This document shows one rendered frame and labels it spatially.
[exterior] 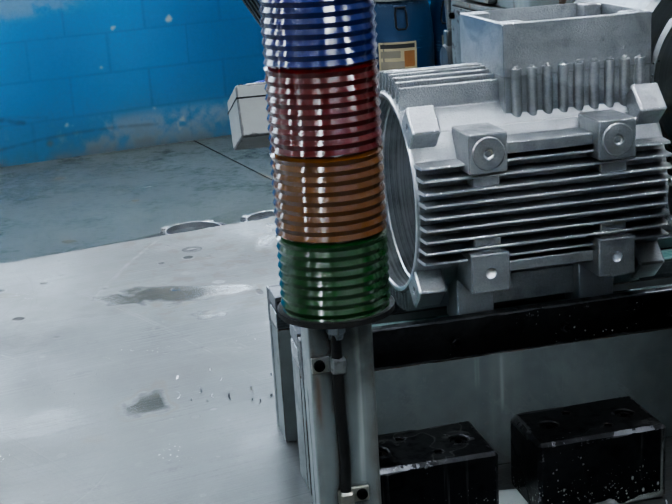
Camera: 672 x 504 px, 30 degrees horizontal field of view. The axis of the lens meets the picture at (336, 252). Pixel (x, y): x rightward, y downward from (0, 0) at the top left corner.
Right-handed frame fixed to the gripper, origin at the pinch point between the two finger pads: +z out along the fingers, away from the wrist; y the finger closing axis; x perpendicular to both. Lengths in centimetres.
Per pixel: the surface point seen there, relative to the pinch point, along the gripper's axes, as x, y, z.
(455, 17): -26, 61, 19
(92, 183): 62, 469, 91
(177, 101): 9, 545, 98
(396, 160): -1.8, 1.3, 10.6
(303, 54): 4.1, -38.6, -10.1
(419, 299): 4.3, -13.1, 15.8
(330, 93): 4.1, -39.0, -7.8
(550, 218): -6.9, -15.5, 15.6
